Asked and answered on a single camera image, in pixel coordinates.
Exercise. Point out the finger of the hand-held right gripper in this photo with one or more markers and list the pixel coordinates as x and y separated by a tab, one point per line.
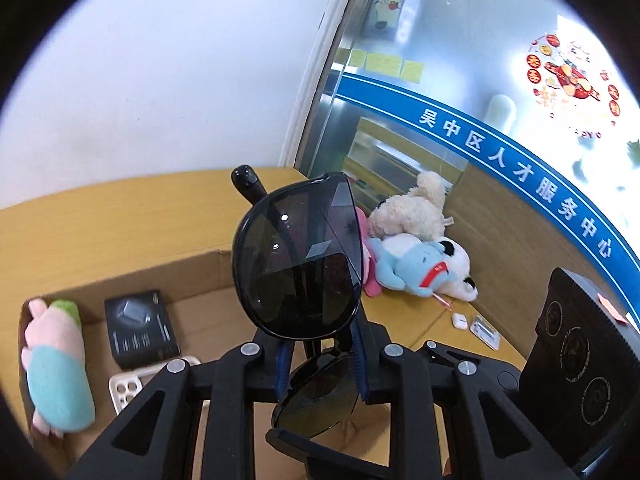
502	377

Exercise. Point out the blue banner strip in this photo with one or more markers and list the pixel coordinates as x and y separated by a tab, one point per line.
500	150

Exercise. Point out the white plush toy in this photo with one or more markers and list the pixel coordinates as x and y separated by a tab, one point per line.
460	270

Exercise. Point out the red window decoration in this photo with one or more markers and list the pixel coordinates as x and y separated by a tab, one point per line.
570	80

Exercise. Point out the magenta plush toy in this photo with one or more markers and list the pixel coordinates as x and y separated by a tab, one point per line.
371	280

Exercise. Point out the white earbuds case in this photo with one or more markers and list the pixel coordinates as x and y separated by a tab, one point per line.
459	321

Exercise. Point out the brown cardboard box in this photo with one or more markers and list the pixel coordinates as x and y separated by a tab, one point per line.
200	320

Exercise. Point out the black product box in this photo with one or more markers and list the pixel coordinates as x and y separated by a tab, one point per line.
142	330

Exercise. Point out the yellow sticky note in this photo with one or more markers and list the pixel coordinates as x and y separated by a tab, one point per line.
411	70
392	65
356	57
374	61

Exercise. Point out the cartoon poster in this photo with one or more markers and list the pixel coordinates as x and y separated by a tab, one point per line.
395	7

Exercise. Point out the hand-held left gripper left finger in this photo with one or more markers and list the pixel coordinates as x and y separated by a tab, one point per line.
282	370

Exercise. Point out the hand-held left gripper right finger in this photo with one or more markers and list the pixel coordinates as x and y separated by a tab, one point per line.
357	360

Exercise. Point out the wooden desktop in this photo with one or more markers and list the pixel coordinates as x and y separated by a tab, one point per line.
100	220

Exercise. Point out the pink pig plush toy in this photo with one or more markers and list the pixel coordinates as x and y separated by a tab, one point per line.
57	375

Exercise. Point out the white phone case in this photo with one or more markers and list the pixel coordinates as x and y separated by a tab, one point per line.
127	387

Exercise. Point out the clear plastic packet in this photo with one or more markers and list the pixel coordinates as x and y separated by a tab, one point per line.
486	332

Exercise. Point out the beige teddy bear plush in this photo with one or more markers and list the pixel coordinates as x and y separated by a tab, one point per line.
405	210

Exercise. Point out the black sunglasses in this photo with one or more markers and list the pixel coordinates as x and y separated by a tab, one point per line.
300	285

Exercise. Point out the light blue plush toy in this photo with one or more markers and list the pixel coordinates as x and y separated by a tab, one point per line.
405	265

